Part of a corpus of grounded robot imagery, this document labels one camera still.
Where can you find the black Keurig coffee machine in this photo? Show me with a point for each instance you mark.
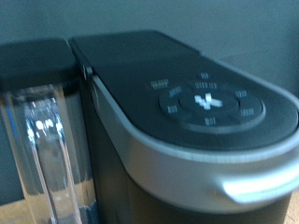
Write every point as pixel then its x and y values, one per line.
pixel 174 124

